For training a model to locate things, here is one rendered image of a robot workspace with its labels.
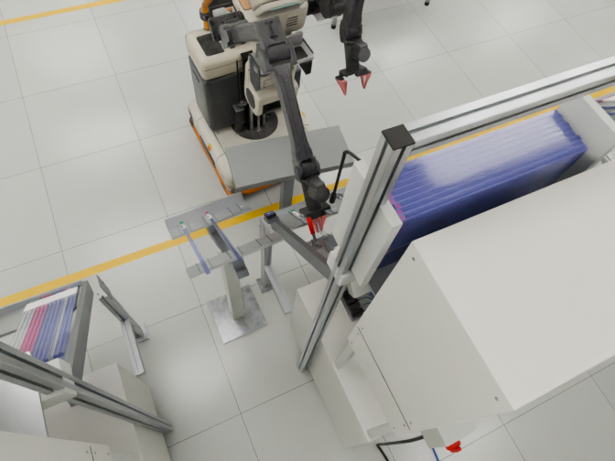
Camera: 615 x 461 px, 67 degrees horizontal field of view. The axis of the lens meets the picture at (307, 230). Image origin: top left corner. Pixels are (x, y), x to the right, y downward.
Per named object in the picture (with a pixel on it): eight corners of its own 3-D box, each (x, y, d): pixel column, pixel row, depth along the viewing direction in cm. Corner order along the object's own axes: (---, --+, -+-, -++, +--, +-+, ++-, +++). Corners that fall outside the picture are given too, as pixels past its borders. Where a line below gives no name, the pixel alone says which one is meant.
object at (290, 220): (275, 222, 198) (273, 216, 197) (405, 176, 216) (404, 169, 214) (289, 234, 181) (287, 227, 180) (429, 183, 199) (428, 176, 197)
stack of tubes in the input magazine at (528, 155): (350, 230, 122) (371, 173, 98) (503, 171, 135) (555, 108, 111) (372, 272, 117) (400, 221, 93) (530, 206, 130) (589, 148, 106)
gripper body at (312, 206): (331, 210, 165) (328, 191, 162) (306, 219, 163) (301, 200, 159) (324, 204, 171) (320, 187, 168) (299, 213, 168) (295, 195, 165)
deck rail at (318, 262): (271, 229, 200) (267, 216, 197) (275, 227, 200) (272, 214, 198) (341, 293, 136) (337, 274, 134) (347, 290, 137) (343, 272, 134)
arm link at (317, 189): (314, 157, 161) (292, 165, 159) (329, 165, 151) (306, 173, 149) (321, 188, 167) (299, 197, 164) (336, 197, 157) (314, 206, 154)
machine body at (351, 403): (288, 327, 249) (296, 288, 194) (399, 280, 268) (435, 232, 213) (342, 448, 225) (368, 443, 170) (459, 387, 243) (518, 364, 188)
